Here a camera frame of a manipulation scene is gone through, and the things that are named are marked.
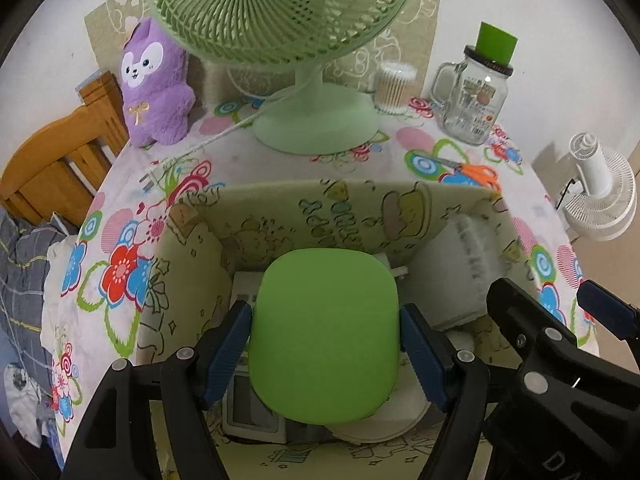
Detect green rounded case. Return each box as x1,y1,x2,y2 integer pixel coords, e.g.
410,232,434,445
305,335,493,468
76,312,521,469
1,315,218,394
248,248,400,426

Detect white 45W charger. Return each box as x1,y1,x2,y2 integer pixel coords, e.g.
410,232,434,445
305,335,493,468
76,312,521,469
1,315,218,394
400,214,489,330

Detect white standing fan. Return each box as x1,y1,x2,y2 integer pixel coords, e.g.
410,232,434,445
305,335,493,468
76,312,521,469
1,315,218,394
560,132,638,242

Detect floral tablecloth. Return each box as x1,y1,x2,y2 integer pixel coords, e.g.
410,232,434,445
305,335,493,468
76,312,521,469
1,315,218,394
41,98,598,453

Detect white remote control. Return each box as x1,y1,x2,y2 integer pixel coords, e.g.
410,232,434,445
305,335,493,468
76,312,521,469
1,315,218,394
222,271,286,444

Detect yellow cartoon storage box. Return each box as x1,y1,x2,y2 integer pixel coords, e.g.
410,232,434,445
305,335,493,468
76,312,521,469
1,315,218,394
132,180,537,479

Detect grey plaid blanket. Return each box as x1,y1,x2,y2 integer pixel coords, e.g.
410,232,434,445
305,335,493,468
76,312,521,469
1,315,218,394
0,209,68,456

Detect glass mug jar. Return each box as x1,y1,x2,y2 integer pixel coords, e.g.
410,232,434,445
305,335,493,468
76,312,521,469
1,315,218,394
430,46,513,146

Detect green cup on jar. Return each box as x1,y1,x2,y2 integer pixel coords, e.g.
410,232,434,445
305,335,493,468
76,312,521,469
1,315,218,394
475,22,518,66

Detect cotton swab container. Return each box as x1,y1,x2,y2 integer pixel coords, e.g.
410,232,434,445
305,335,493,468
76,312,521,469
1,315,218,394
373,61,418,115

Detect purple plush bunny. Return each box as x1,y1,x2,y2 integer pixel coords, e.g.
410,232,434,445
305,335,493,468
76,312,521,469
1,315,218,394
120,18,195,148

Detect green desk fan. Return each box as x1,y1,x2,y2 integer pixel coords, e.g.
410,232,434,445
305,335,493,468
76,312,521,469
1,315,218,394
150,0,407,155

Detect orange handled scissors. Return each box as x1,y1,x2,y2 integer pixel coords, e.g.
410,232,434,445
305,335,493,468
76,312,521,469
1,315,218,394
431,156,501,193

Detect white fan power cable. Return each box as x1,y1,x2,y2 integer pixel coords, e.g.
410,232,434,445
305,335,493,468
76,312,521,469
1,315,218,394
139,84,302,194

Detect wooden bed frame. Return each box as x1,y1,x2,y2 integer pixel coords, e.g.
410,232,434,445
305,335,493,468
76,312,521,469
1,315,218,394
1,72,129,226

